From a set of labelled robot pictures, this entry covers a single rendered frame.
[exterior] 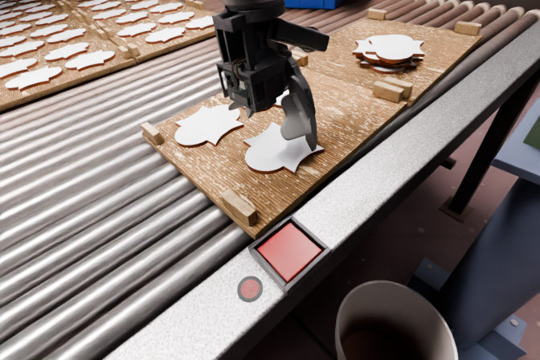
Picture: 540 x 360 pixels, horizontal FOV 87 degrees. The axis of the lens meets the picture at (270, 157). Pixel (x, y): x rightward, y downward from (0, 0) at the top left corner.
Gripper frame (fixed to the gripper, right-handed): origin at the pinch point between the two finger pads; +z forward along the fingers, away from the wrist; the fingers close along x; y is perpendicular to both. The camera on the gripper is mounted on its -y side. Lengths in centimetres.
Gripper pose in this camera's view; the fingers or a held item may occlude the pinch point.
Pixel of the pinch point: (281, 131)
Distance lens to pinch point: 47.8
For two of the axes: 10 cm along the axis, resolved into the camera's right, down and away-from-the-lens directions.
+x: 6.9, 4.1, -6.0
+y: -7.2, 5.2, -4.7
